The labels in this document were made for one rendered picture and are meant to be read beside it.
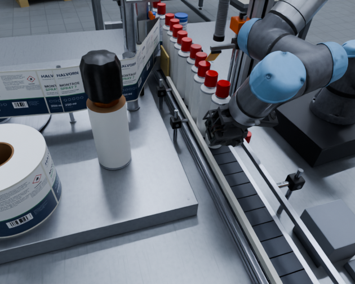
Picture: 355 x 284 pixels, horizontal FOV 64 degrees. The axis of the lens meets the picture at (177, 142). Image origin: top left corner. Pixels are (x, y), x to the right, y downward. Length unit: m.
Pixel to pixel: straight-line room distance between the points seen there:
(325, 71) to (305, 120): 0.44
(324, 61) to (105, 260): 0.58
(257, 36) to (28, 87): 0.60
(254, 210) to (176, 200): 0.19
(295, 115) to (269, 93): 0.52
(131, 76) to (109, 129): 0.26
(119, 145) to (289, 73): 0.42
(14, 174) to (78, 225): 0.17
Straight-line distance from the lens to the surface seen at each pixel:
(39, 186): 0.65
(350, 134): 0.99
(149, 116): 0.92
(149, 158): 0.78
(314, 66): 0.54
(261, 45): 0.61
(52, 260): 0.72
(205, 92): 0.75
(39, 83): 0.87
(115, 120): 0.65
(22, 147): 0.67
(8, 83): 0.89
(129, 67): 0.86
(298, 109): 1.03
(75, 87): 0.86
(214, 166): 0.73
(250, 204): 0.72
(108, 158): 0.73
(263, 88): 0.47
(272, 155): 0.92
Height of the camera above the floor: 1.45
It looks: 43 degrees down
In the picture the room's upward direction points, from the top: 3 degrees clockwise
